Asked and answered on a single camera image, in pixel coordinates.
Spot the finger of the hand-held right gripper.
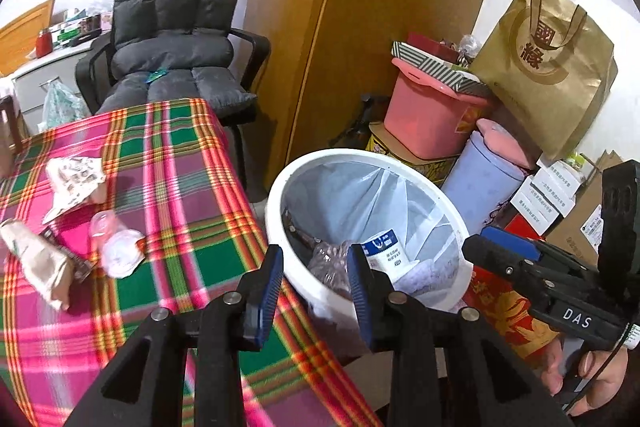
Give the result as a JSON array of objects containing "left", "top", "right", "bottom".
[
  {"left": 461, "top": 234, "right": 576, "bottom": 308},
  {"left": 479, "top": 226, "right": 601, "bottom": 285}
]

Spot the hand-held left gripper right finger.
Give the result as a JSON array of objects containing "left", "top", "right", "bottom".
[{"left": 346, "top": 244, "right": 576, "bottom": 427}]

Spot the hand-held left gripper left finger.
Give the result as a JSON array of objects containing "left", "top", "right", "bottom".
[{"left": 62, "top": 244, "right": 285, "bottom": 427}]

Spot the white round trash bin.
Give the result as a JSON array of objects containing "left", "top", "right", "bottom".
[{"left": 265, "top": 148, "right": 475, "bottom": 333}]

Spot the clear plastic bottle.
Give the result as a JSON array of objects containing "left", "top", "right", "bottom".
[{"left": 306, "top": 239, "right": 353, "bottom": 298}]

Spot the clear plastic bag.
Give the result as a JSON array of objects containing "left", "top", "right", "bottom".
[{"left": 400, "top": 257, "right": 458, "bottom": 308}]

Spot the brown sachet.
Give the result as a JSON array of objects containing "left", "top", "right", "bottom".
[{"left": 40, "top": 227, "right": 98, "bottom": 283}]

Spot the printed white paper bag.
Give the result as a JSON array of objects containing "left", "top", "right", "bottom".
[{"left": 42, "top": 154, "right": 107, "bottom": 225}]

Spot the person's right hand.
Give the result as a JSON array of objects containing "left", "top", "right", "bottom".
[{"left": 542, "top": 337, "right": 631, "bottom": 418}]

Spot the red gold printed bag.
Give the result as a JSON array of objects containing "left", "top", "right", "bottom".
[{"left": 465, "top": 264, "right": 561, "bottom": 360}]

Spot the white printed box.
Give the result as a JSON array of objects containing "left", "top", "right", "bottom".
[
  {"left": 510, "top": 177, "right": 581, "bottom": 228},
  {"left": 537, "top": 157, "right": 586, "bottom": 185}
]

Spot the brown cardboard box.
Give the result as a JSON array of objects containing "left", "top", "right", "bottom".
[{"left": 545, "top": 152, "right": 631, "bottom": 268}]

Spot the lavender bin with pink lid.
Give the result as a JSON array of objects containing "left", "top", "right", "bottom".
[{"left": 440, "top": 118, "right": 538, "bottom": 238}]

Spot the pale blue bin liner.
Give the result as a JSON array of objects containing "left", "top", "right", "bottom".
[{"left": 282, "top": 159, "right": 463, "bottom": 308}]

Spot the pink green plaid tablecloth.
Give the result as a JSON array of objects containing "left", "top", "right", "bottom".
[{"left": 0, "top": 98, "right": 386, "bottom": 427}]

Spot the yellow floral box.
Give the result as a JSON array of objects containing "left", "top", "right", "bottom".
[{"left": 367, "top": 122, "right": 458, "bottom": 188}]

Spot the pink plastic box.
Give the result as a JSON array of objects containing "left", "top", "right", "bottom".
[{"left": 382, "top": 57, "right": 496, "bottom": 160}]

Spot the crumpled white tissue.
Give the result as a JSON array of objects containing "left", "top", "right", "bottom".
[{"left": 100, "top": 229, "right": 147, "bottom": 279}]

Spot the clear plastic cup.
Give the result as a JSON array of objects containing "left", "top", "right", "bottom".
[{"left": 89, "top": 209, "right": 123, "bottom": 253}]

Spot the gold paper bag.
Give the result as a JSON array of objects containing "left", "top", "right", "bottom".
[{"left": 470, "top": 0, "right": 618, "bottom": 162}]

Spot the striped gift box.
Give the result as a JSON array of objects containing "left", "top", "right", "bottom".
[{"left": 391, "top": 32, "right": 488, "bottom": 95}]

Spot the red gift box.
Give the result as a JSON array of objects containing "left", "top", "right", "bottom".
[{"left": 406, "top": 32, "right": 463, "bottom": 62}]

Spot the beige paper wrapper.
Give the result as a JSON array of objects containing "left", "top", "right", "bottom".
[{"left": 0, "top": 218, "right": 71, "bottom": 312}]

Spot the yellow wooden wardrobe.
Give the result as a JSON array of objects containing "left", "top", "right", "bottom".
[{"left": 247, "top": 0, "right": 506, "bottom": 202}]

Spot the teal plastic bag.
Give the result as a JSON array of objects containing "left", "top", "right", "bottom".
[{"left": 40, "top": 79, "right": 91, "bottom": 132}]

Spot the grey padded chair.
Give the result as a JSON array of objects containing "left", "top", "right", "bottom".
[{"left": 75, "top": 0, "right": 271, "bottom": 128}]

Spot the white drawer cabinet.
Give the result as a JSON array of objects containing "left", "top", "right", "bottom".
[{"left": 12, "top": 39, "right": 108, "bottom": 128}]

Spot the green white box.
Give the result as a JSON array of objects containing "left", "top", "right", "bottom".
[{"left": 55, "top": 24, "right": 83, "bottom": 45}]

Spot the wooden bed headboard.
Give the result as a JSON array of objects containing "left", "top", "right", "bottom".
[{"left": 0, "top": 0, "right": 56, "bottom": 75}]

